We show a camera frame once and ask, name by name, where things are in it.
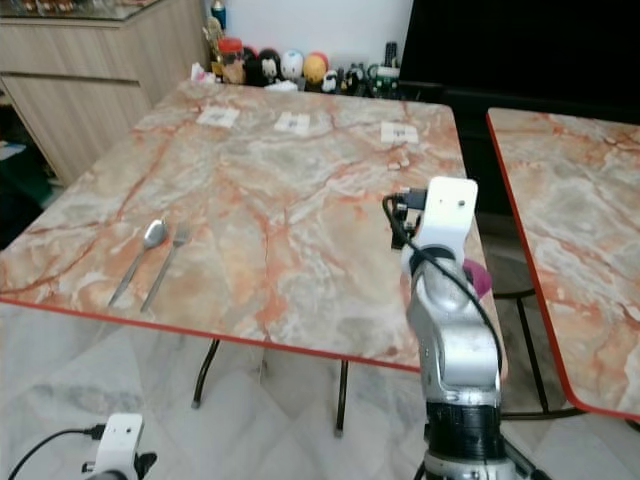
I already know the white paper marker tag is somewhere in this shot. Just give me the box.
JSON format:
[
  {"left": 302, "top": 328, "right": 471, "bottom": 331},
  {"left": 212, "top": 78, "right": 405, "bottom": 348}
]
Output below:
[
  {"left": 276, "top": 112, "right": 315, "bottom": 136},
  {"left": 381, "top": 121, "right": 420, "bottom": 145},
  {"left": 197, "top": 107, "right": 241, "bottom": 129}
]

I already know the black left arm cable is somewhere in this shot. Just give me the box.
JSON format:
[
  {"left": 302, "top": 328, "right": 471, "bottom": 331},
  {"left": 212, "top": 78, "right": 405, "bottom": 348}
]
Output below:
[{"left": 8, "top": 424, "right": 107, "bottom": 480}]

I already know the white round toy figure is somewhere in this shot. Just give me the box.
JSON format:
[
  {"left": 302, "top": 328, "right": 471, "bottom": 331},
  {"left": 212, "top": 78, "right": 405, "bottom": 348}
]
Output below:
[{"left": 280, "top": 49, "right": 305, "bottom": 83}]

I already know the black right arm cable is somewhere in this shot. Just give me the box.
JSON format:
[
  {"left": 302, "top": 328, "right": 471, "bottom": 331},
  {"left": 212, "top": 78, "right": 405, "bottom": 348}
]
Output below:
[{"left": 400, "top": 187, "right": 504, "bottom": 346}]

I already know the silver metal fork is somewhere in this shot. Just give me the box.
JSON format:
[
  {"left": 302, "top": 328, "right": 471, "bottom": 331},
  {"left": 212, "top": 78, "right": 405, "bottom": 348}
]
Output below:
[{"left": 140, "top": 225, "right": 192, "bottom": 314}]

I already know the black round toy figure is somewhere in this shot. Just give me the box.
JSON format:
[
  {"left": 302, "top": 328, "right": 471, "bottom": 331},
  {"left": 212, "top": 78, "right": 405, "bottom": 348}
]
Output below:
[{"left": 245, "top": 47, "right": 282, "bottom": 87}]

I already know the red lidded toy jar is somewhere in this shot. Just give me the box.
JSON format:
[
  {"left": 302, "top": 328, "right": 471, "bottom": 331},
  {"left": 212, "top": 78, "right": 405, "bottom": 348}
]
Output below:
[{"left": 215, "top": 37, "right": 247, "bottom": 85}]

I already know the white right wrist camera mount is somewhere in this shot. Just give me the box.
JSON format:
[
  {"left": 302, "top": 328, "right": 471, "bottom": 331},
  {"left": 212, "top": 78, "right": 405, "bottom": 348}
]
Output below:
[{"left": 400, "top": 177, "right": 479, "bottom": 278}]

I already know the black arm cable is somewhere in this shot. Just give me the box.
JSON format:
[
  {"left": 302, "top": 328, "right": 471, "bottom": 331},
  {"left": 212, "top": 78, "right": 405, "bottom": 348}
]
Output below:
[
  {"left": 400, "top": 187, "right": 504, "bottom": 346},
  {"left": 8, "top": 424, "right": 107, "bottom": 480}
]

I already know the orange round toy figure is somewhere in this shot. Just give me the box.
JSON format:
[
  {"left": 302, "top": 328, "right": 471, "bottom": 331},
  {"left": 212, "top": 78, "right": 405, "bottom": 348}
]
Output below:
[{"left": 303, "top": 52, "right": 329, "bottom": 90}]

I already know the black metal table leg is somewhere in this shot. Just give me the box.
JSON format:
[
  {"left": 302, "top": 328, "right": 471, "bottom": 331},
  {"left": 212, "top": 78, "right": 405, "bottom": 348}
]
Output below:
[
  {"left": 195, "top": 338, "right": 223, "bottom": 410},
  {"left": 337, "top": 359, "right": 352, "bottom": 437}
]

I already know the green and white mug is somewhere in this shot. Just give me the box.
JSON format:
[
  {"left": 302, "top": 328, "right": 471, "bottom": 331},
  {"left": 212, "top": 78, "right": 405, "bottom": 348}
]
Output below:
[{"left": 372, "top": 63, "right": 401, "bottom": 97}]

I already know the black television screen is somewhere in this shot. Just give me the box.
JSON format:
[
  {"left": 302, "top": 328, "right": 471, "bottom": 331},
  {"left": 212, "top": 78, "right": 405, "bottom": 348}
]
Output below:
[{"left": 397, "top": 0, "right": 640, "bottom": 98}]

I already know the pink round object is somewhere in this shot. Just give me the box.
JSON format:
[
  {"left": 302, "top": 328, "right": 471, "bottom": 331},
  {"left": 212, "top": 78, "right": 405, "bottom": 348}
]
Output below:
[{"left": 464, "top": 258, "right": 493, "bottom": 299}]

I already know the pink white tissue pack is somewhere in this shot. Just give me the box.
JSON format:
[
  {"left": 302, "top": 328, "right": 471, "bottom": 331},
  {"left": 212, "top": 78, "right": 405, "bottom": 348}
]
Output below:
[{"left": 189, "top": 62, "right": 216, "bottom": 85}]

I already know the light wooden cabinet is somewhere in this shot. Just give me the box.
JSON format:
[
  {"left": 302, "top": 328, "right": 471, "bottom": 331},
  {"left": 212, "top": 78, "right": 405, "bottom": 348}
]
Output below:
[{"left": 0, "top": 0, "right": 208, "bottom": 187}]

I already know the silver metal spoon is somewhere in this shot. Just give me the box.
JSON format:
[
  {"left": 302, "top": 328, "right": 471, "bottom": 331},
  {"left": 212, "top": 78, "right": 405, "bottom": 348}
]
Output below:
[{"left": 108, "top": 219, "right": 169, "bottom": 308}]

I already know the black bag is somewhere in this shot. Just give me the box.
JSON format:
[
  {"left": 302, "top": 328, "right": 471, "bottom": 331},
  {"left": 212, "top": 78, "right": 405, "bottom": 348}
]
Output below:
[{"left": 0, "top": 175, "right": 43, "bottom": 251}]

